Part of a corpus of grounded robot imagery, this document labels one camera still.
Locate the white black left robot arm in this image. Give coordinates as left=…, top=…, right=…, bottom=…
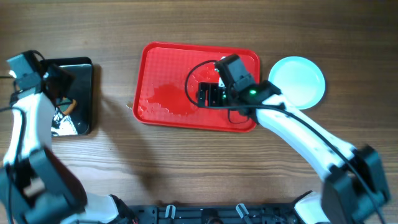
left=1, top=62, right=138, bottom=223

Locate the red plastic tray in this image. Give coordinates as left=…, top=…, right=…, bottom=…
left=132, top=42, right=261, bottom=133

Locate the black plastic water basin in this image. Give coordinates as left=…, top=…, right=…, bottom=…
left=40, top=57, right=94, bottom=137

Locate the green and orange sponge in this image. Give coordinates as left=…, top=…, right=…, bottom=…
left=58, top=98, right=77, bottom=115

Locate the light blue plate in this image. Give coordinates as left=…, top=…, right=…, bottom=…
left=268, top=56, right=326, bottom=110

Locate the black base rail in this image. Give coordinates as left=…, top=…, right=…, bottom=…
left=130, top=203, right=303, bottom=224

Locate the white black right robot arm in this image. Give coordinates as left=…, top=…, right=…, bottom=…
left=197, top=82, right=391, bottom=223

